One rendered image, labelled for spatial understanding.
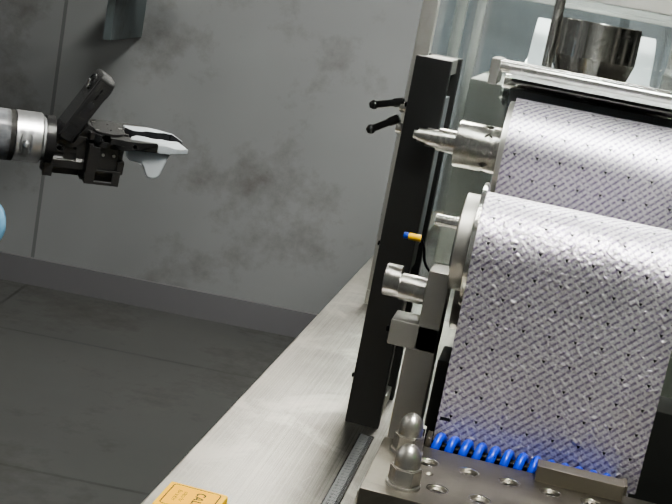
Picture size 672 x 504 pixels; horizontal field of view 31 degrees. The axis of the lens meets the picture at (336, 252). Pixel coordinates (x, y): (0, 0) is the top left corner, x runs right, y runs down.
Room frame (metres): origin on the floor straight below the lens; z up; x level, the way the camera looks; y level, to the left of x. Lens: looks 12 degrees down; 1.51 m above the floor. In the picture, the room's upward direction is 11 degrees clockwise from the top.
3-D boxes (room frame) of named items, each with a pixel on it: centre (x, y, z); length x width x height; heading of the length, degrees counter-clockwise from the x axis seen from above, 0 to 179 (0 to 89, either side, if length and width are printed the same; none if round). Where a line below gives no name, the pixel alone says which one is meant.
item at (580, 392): (1.31, -0.27, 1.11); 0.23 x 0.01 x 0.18; 81
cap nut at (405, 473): (1.16, -0.11, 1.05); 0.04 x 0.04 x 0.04
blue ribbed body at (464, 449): (1.29, -0.25, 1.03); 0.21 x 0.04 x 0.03; 81
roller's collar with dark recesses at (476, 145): (1.64, -0.16, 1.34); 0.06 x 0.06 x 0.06; 81
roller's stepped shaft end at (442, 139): (1.65, -0.10, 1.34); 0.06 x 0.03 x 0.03; 81
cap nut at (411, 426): (1.26, -0.12, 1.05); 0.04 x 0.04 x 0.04
